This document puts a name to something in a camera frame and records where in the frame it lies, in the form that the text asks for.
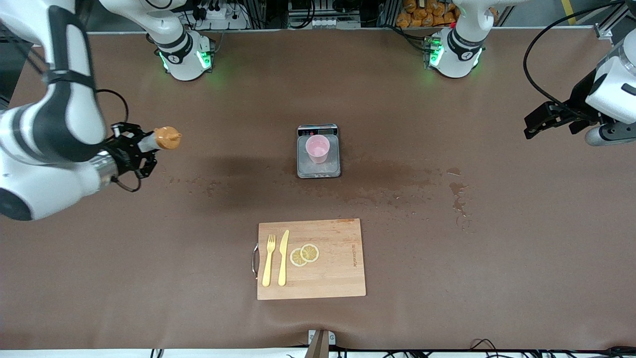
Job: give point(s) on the grey digital kitchen scale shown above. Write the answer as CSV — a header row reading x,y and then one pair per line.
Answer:
x,y
318,170

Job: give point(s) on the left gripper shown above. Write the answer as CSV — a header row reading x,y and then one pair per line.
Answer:
x,y
579,101

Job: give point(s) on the orange snack packets pile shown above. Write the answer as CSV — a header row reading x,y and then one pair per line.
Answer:
x,y
422,15

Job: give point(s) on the metal camera mounting bracket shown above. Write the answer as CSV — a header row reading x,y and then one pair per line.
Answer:
x,y
320,343

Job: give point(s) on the white power strip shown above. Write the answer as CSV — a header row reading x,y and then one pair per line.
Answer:
x,y
223,17

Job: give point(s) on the pink plastic cup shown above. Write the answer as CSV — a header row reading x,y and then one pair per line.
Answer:
x,y
318,148

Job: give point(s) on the wooden cutting board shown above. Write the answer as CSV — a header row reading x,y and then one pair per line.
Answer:
x,y
333,273

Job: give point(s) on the aluminium frame profile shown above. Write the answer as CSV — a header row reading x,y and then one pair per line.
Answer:
x,y
603,32

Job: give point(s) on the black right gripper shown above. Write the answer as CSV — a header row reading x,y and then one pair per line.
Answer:
x,y
120,151

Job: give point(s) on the yellow plastic fork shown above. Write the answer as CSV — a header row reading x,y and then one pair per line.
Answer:
x,y
268,263

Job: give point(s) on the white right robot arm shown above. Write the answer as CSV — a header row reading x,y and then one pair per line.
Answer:
x,y
44,169

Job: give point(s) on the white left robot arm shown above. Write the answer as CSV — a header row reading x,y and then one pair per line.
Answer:
x,y
454,64

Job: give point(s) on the clear squeeze bottle orange cap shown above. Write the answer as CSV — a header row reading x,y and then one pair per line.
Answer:
x,y
166,137

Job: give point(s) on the lemon slice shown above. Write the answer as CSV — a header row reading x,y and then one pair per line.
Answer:
x,y
310,252
296,258

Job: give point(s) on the yellow plastic knife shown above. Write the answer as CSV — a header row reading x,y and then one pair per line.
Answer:
x,y
283,258

